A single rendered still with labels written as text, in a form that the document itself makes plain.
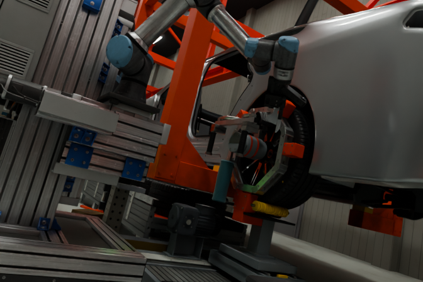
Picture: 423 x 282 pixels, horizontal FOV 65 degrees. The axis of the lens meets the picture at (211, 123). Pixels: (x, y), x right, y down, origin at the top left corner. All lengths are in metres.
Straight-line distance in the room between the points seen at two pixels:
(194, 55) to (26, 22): 1.23
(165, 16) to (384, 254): 5.28
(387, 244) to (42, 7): 5.53
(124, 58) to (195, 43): 1.19
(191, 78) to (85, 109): 1.26
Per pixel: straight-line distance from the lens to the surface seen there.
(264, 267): 2.02
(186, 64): 2.41
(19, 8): 1.60
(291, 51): 1.25
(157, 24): 1.40
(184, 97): 2.36
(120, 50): 1.37
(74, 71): 1.60
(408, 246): 6.08
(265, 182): 1.95
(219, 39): 5.01
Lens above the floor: 0.54
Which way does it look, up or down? 11 degrees up
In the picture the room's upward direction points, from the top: 14 degrees clockwise
